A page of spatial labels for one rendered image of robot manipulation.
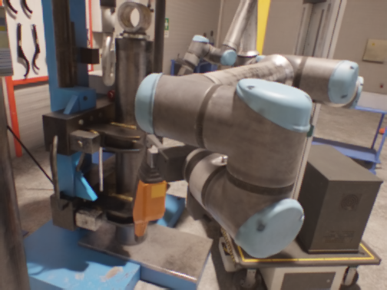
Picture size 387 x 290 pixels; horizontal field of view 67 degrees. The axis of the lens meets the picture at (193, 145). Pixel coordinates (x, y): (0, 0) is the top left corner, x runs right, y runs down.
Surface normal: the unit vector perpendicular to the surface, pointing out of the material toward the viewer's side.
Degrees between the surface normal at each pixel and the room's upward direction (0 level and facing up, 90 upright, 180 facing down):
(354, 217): 90
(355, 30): 90
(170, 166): 90
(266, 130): 90
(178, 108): 74
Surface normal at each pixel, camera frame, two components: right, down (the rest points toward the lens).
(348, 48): -0.30, 0.32
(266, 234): 0.46, 0.44
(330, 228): 0.12, 0.37
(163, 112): -0.48, 0.14
